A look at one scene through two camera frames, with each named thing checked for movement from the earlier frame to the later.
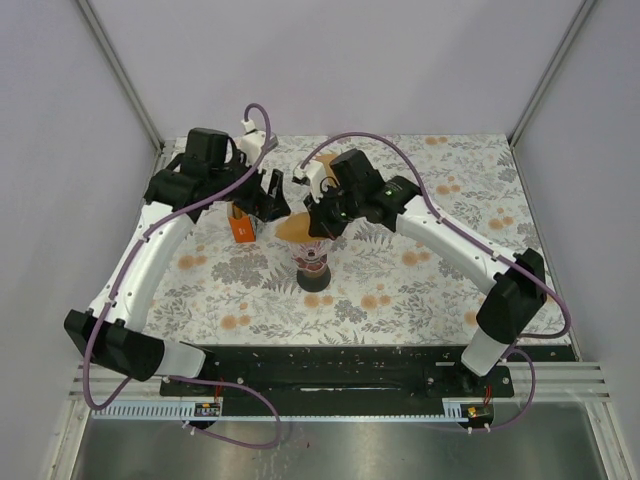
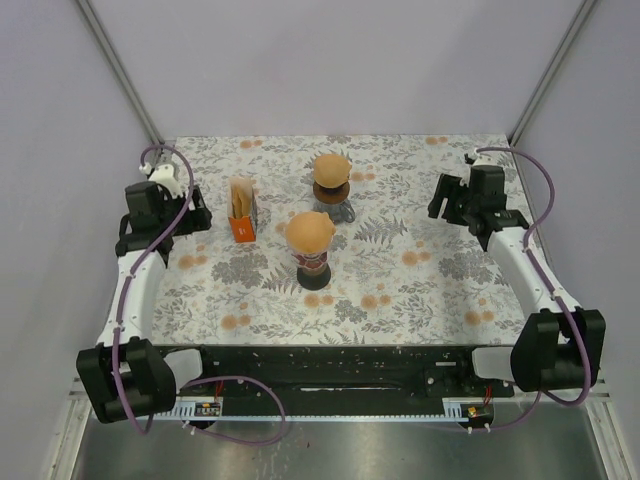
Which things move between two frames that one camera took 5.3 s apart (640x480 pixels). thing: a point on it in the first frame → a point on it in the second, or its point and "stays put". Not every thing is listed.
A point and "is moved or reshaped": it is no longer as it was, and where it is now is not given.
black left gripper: (266, 206) → (197, 219)
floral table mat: (390, 286) stays put
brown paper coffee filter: (326, 158) stays put
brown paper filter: (295, 228) is moved or reshaped
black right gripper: (320, 225) → (448, 186)
